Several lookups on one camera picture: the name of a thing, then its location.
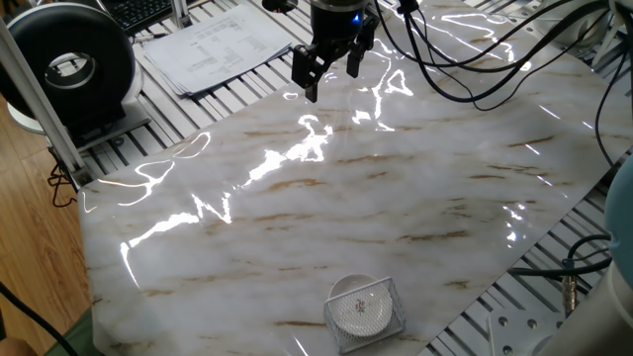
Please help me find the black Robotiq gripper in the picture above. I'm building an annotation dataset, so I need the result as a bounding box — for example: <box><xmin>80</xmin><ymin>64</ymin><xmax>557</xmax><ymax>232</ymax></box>
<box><xmin>291</xmin><ymin>0</ymin><xmax>381</xmax><ymax>104</ymax></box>

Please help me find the white floral saucer plate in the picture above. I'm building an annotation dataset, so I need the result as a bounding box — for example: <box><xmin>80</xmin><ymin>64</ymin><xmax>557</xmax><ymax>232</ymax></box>
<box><xmin>328</xmin><ymin>273</ymin><xmax>395</xmax><ymax>339</ymax></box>

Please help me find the silver robot mounting plate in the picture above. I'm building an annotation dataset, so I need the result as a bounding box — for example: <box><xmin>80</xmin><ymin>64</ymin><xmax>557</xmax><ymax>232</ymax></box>
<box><xmin>487</xmin><ymin>310</ymin><xmax>566</xmax><ymax>356</ymax></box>

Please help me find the stack of printed papers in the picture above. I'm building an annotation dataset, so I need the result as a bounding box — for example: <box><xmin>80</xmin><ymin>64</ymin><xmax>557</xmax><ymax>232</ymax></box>
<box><xmin>141</xmin><ymin>4</ymin><xmax>295</xmax><ymax>98</ymax></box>

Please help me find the marble pattern table sheet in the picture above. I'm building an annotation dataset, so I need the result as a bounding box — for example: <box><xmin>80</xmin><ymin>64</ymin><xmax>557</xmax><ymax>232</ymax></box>
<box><xmin>77</xmin><ymin>0</ymin><xmax>633</xmax><ymax>356</ymax></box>

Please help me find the black keyboard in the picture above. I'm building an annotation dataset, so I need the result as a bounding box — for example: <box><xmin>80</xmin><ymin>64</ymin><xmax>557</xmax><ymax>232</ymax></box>
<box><xmin>101</xmin><ymin>0</ymin><xmax>199</xmax><ymax>37</ymax></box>

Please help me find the green cloth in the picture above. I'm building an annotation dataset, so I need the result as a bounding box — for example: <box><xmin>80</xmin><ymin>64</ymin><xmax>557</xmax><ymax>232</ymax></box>
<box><xmin>44</xmin><ymin>309</ymin><xmax>106</xmax><ymax>356</ymax></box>

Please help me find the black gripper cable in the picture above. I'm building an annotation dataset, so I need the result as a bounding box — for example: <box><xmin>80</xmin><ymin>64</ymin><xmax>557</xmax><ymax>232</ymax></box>
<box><xmin>373</xmin><ymin>0</ymin><xmax>612</xmax><ymax>113</ymax></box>

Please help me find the aluminium frame post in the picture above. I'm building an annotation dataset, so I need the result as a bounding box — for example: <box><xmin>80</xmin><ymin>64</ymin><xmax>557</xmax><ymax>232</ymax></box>
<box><xmin>0</xmin><ymin>19</ymin><xmax>94</xmax><ymax>188</ymax></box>

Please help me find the black ring shaped fan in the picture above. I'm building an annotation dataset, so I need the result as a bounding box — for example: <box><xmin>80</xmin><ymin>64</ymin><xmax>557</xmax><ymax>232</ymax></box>
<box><xmin>0</xmin><ymin>2</ymin><xmax>145</xmax><ymax>138</ymax></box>

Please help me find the thick black cable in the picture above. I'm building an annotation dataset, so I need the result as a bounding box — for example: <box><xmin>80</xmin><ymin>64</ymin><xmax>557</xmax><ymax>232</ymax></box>
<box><xmin>508</xmin><ymin>233</ymin><xmax>614</xmax><ymax>278</ymax></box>

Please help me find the metal cable connector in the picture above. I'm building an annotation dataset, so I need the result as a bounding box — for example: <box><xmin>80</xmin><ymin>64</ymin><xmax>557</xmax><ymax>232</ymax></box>
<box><xmin>561</xmin><ymin>274</ymin><xmax>579</xmax><ymax>318</ymax></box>

